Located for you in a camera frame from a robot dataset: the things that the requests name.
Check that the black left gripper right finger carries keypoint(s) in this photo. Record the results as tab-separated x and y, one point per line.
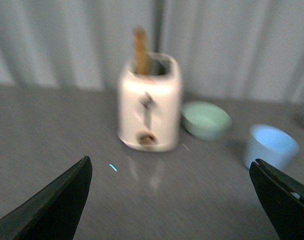
282	199

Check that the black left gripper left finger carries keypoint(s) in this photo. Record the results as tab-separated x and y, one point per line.
54	212

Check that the blue cup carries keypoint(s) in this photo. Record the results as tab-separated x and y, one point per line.
270	144

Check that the green bowl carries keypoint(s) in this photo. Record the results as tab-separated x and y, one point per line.
204	120

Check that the white toaster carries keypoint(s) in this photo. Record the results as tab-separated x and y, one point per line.
149	106

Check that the toast bread slice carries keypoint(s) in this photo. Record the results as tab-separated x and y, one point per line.
140	50

